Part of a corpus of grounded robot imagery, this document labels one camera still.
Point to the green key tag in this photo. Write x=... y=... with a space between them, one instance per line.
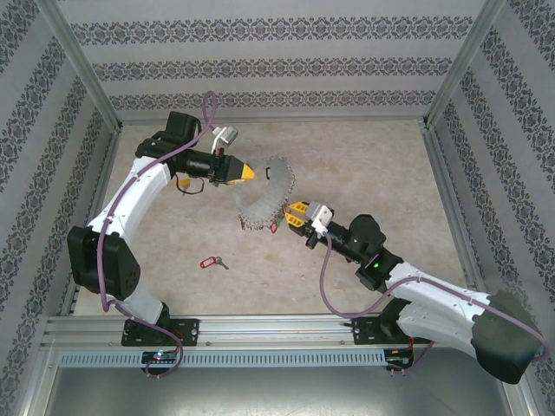
x=282 y=220

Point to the yellow tagged key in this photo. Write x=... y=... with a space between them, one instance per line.
x=184 y=182

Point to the red key tag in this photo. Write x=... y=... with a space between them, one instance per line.
x=274 y=227

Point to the metal keyring plate with rings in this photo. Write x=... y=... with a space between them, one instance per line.
x=279 y=186

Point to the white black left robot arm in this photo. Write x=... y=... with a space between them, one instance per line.
x=139 y=199

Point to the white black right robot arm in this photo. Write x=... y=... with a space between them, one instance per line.
x=433 y=329

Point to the right circuit board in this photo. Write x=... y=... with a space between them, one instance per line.
x=399 y=359

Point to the circuit board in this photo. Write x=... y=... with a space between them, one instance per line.
x=160 y=357
x=399 y=359

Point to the grey metal sheet shelf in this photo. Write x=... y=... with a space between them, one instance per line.
x=277 y=394

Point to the left circuit board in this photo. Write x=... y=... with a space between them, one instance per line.
x=160 y=357

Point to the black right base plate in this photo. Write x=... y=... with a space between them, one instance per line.
x=366 y=331

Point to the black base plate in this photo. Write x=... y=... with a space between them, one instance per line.
x=186 y=331
x=366 y=331

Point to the aluminium side rail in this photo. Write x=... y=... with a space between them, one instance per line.
x=103 y=182
x=433 y=147

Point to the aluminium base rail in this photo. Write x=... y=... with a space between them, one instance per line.
x=277 y=327

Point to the aluminium frame post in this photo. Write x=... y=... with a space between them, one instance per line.
x=81 y=60
x=466 y=60

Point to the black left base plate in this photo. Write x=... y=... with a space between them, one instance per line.
x=186 y=331

